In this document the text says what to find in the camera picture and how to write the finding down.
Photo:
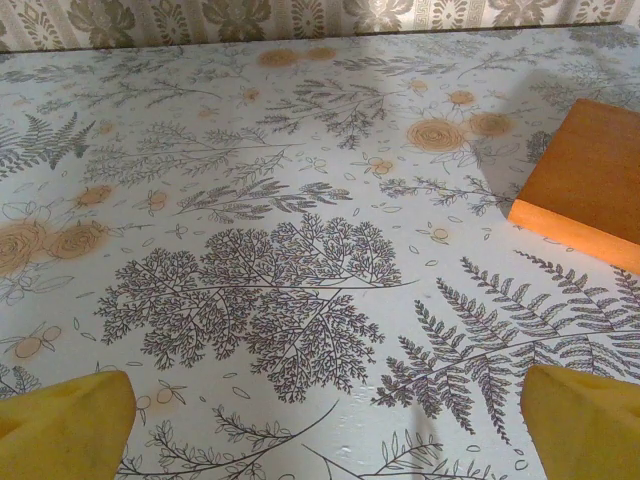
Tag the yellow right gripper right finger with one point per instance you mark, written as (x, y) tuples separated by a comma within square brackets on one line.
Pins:
[(590, 430)]

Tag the orange rectangular block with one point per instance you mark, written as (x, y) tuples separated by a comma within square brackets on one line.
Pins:
[(585, 175)]

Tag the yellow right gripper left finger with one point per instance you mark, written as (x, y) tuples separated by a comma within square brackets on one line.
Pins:
[(60, 430)]

